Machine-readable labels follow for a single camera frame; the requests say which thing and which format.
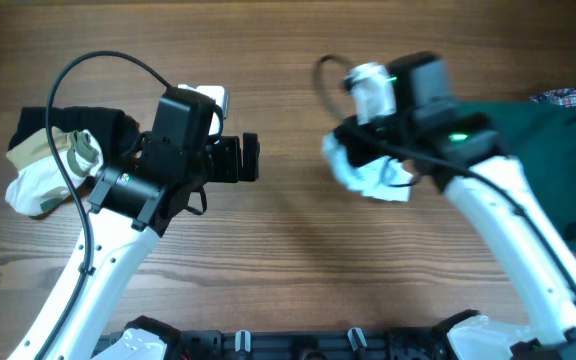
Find light blue striped pants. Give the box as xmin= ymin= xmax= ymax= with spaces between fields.
xmin=321 ymin=133 xmax=413 ymax=202

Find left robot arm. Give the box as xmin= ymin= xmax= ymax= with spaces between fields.
xmin=11 ymin=84 xmax=260 ymax=359

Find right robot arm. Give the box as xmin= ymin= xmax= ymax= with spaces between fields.
xmin=334 ymin=52 xmax=576 ymax=359

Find black folded garment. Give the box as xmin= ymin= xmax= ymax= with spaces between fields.
xmin=6 ymin=107 xmax=140 ymax=171

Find dark green garment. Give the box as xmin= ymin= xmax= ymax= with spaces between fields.
xmin=459 ymin=101 xmax=576 ymax=254

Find white beige olive garment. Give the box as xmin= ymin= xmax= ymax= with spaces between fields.
xmin=5 ymin=130 xmax=104 ymax=217

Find red plaid garment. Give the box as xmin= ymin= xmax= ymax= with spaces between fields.
xmin=530 ymin=88 xmax=576 ymax=110

